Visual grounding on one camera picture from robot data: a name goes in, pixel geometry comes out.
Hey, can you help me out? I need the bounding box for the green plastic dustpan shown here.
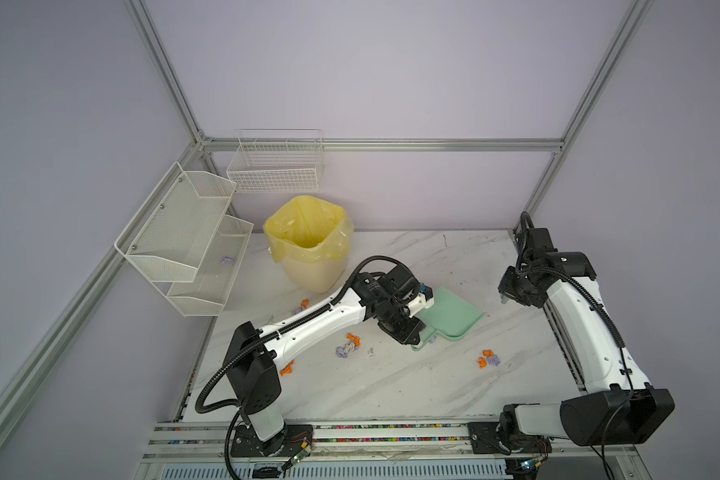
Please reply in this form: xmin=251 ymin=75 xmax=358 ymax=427
xmin=412 ymin=287 xmax=485 ymax=351

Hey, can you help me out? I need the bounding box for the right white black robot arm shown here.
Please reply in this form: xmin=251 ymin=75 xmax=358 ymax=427
xmin=497 ymin=212 xmax=675 ymax=452

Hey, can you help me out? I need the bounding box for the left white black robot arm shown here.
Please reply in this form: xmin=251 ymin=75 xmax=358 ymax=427
xmin=194 ymin=255 xmax=435 ymax=456

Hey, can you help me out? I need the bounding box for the purple white orange scrap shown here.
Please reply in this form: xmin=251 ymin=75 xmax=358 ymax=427
xmin=335 ymin=333 xmax=361 ymax=359

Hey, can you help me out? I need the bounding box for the orange purple scrap right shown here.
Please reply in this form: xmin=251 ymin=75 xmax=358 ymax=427
xmin=477 ymin=349 xmax=501 ymax=369

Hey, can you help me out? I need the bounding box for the bin with yellow bag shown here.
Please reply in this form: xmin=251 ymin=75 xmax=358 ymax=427
xmin=263 ymin=195 xmax=354 ymax=294

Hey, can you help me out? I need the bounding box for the orange scrap near left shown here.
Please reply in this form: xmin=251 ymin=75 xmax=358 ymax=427
xmin=279 ymin=361 xmax=294 ymax=376

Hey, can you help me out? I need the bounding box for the white mesh two-tier shelf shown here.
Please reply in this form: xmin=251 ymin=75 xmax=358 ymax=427
xmin=114 ymin=164 xmax=253 ymax=317

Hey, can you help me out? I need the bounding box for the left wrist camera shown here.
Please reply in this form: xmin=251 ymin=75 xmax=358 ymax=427
xmin=406 ymin=285 xmax=435 ymax=318

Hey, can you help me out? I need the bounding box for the white wire basket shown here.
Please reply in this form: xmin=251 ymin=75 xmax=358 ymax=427
xmin=226 ymin=129 xmax=325 ymax=194

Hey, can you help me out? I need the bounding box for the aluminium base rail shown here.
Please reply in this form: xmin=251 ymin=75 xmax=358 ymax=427
xmin=135 ymin=417 xmax=651 ymax=479

